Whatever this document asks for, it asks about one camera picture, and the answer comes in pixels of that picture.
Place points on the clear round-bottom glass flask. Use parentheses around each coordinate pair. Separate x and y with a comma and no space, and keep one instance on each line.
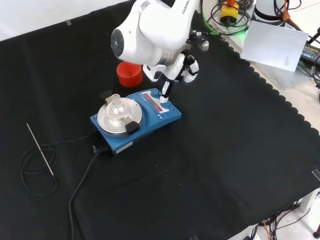
(116,108)

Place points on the black tripod leg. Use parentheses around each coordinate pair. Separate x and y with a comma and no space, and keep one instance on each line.
(315,37)

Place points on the yellow stop button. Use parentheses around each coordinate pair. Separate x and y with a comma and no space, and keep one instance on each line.
(228,11)

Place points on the heater with blue base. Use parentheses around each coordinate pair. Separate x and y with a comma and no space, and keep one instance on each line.
(155,120)

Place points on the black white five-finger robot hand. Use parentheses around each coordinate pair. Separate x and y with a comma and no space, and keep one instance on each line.
(190,70)

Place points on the grey tape strip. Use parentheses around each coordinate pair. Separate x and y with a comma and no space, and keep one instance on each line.
(193,237)
(68,22)
(316,174)

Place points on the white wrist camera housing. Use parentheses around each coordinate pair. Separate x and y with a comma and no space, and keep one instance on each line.
(152,72)

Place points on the black power adapter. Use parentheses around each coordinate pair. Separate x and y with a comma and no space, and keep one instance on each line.
(310,52)

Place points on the white table leg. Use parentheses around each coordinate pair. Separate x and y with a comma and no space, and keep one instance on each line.
(307,201)

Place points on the red ribbed plastic cup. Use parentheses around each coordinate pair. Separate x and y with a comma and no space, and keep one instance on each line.
(127,78)

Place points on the black bench cloth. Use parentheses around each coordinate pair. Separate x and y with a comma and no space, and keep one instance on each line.
(225,150)

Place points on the pale board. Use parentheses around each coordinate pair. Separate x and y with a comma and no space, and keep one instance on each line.
(272,45)

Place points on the thin metal probe rod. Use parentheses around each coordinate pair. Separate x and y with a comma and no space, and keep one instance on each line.
(40,149)

